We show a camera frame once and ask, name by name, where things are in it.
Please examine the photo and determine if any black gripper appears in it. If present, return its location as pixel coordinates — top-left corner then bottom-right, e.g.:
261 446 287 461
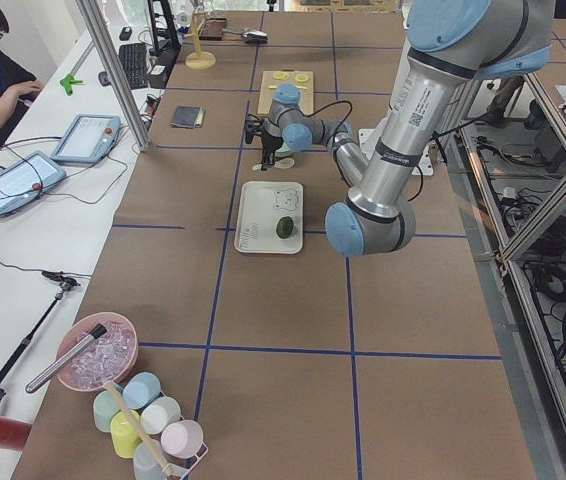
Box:
261 130 279 171

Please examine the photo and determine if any white ceramic soup spoon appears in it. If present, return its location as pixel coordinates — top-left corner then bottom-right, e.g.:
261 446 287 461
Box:
252 157 295 171

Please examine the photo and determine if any light green bowl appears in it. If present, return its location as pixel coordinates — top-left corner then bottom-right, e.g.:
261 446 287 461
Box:
276 143 293 156

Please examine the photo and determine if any pink bowl with ice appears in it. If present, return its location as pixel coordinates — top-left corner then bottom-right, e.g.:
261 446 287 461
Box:
57 312 139 392

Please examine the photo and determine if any white bear serving tray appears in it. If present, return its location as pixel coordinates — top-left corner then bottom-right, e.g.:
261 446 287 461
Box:
234 181 304 254

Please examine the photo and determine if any dark green avocado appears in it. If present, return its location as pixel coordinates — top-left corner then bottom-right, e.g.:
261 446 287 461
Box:
275 216 294 239

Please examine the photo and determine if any yellow plastic knife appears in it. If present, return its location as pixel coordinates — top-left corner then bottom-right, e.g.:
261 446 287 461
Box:
267 83 308 90

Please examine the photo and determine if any folded grey yellow cloth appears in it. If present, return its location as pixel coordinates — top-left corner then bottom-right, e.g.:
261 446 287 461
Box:
170 105 205 129

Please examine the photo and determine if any bamboo cutting board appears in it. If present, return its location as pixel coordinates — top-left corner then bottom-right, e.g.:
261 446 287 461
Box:
257 70 314 117

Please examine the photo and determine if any wooden mug tree stand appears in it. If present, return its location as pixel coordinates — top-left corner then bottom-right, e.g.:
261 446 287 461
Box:
185 1 216 70

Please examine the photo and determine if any metal scoop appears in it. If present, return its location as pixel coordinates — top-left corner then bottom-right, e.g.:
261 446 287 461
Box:
223 28 268 44

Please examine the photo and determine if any dark tray with glasses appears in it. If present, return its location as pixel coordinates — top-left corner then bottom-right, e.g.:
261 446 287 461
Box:
198 18 227 41

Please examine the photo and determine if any black keyboard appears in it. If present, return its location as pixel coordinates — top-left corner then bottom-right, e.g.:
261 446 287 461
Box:
118 42 149 90

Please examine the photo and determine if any far teach pendant tablet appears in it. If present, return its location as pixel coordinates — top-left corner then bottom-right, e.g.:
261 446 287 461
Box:
51 114 121 165

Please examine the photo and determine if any teach pendant tablet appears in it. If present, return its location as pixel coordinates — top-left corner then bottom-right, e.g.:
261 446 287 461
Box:
51 114 121 165
0 151 66 215

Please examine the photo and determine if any green plastic clamp tool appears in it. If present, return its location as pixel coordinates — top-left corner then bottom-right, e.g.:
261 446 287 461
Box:
59 74 83 96

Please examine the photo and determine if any near teach pendant tablet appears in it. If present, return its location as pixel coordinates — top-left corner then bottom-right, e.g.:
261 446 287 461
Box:
0 151 66 215

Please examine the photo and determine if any blue plastic cup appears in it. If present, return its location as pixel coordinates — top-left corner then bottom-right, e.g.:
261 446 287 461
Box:
122 372 161 409

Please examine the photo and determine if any white plastic cup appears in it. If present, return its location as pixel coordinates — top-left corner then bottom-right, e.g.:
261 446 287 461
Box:
141 396 181 435

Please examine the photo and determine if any pink plastic cup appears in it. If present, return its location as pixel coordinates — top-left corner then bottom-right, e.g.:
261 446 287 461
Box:
160 420 204 459

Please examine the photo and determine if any green plastic cup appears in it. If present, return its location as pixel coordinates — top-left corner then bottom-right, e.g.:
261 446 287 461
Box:
92 390 120 433

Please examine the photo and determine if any yellow plastic cup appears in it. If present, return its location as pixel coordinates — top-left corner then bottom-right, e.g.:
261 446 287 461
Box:
110 411 142 459

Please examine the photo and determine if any grey plastic cup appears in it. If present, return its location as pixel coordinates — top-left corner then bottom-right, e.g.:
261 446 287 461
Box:
133 443 167 480

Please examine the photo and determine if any black tripod stick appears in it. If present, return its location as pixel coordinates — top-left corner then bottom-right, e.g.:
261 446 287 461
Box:
0 270 82 471

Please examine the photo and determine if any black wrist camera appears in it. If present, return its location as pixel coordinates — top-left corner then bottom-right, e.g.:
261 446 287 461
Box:
243 113 264 145

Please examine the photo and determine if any metal ice scoop handle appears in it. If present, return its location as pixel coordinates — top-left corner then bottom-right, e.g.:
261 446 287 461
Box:
25 323 107 394

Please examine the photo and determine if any aluminium frame post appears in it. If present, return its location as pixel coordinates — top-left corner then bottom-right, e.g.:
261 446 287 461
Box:
76 0 150 152

